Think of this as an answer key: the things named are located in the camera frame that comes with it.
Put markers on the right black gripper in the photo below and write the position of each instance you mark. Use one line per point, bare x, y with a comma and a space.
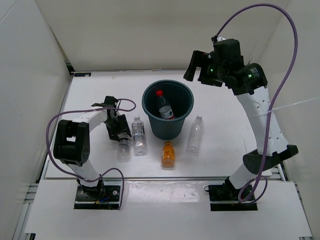
197, 59

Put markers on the red label water bottle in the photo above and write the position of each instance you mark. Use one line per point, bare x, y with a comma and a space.
164, 106

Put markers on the dark green plastic bin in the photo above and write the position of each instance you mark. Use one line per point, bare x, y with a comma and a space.
181, 100

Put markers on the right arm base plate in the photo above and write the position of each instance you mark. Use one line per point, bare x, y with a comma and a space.
222, 199

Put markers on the clear unlabelled plastic bottle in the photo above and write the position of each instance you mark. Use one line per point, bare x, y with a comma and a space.
195, 136

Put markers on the orange juice bottle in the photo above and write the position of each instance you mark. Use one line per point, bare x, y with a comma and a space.
168, 155

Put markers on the tall white label water bottle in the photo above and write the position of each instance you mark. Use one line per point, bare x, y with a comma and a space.
138, 136

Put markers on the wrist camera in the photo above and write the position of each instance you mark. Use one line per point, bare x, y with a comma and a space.
226, 50
110, 102

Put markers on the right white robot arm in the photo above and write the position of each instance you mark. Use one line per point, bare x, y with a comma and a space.
249, 84

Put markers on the small black cap bottle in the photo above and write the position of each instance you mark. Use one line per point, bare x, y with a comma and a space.
124, 148

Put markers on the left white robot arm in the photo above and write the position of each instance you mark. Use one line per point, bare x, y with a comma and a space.
72, 140

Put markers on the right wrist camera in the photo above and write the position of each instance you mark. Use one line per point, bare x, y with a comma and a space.
226, 50

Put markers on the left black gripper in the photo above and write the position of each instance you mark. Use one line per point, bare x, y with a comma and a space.
123, 127

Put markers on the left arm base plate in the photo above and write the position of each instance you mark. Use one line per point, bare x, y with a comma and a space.
103, 197

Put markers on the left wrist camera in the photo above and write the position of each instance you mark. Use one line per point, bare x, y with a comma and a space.
110, 102

